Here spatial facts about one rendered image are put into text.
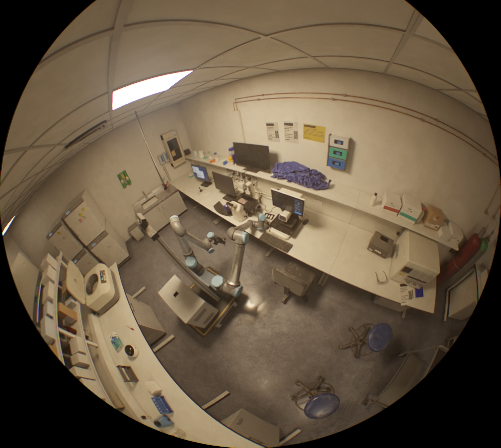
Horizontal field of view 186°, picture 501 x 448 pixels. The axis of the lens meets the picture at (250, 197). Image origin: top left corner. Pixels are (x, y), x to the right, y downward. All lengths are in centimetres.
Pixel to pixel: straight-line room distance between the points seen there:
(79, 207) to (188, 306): 276
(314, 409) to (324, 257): 180
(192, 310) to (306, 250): 148
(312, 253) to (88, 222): 395
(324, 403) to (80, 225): 441
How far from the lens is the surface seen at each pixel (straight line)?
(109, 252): 405
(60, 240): 412
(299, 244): 200
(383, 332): 208
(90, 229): 377
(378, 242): 214
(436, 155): 212
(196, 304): 179
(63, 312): 233
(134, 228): 429
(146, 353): 202
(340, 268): 194
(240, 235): 152
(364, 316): 273
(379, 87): 188
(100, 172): 408
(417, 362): 318
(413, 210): 201
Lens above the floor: 240
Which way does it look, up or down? 37 degrees down
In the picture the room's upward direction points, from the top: 11 degrees counter-clockwise
